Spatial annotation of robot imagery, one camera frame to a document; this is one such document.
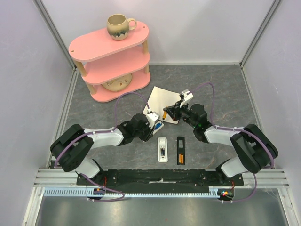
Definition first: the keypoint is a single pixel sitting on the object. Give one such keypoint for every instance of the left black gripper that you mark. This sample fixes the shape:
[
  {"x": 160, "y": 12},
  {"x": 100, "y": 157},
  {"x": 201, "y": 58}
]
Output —
[{"x": 149, "y": 134}]

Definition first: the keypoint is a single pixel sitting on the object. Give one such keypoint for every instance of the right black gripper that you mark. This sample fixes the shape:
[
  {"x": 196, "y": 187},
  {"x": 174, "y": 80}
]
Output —
[{"x": 175, "y": 112}]

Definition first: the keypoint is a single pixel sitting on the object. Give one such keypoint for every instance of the orange handled screwdriver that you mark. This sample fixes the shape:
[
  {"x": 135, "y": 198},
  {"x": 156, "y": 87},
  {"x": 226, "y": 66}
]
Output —
[{"x": 164, "y": 116}]

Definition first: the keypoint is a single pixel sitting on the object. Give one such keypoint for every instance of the slim white remote control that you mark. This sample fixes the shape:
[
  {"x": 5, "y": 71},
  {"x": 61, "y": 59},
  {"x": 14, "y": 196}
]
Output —
[{"x": 155, "y": 131}]

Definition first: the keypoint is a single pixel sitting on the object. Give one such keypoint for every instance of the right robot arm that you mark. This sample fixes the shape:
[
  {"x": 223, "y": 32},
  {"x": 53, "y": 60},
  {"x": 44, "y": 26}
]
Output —
[{"x": 254, "y": 150}]

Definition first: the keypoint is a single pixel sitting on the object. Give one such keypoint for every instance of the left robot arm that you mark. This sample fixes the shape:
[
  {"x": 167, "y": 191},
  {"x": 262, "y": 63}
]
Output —
[{"x": 72, "y": 147}]

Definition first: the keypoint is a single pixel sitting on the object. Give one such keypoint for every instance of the wide white remote control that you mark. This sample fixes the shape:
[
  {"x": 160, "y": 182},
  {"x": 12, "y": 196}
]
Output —
[{"x": 162, "y": 150}]

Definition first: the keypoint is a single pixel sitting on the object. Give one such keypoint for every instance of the black remote control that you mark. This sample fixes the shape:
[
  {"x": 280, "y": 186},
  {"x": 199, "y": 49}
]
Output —
[{"x": 180, "y": 148}]

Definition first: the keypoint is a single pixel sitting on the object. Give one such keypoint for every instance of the white square plate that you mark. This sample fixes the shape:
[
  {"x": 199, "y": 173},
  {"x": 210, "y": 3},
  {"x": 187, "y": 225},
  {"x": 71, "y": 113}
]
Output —
[{"x": 161, "y": 98}]

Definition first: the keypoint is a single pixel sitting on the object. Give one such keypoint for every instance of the pink three-tier shelf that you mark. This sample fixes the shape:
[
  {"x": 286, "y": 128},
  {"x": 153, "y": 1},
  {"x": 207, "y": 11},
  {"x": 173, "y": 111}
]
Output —
[{"x": 101, "y": 59}]

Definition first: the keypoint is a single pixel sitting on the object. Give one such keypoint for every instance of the beige ceramic mug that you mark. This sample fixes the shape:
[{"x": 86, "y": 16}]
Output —
[{"x": 119, "y": 26}]

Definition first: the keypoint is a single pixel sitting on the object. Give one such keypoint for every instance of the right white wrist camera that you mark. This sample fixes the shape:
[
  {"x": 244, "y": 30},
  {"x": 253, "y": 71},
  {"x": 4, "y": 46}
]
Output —
[{"x": 185, "y": 96}]

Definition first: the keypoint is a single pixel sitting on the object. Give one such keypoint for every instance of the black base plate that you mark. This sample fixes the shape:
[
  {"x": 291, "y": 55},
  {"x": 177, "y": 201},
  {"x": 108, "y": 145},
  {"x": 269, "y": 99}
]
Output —
[{"x": 117, "y": 177}]

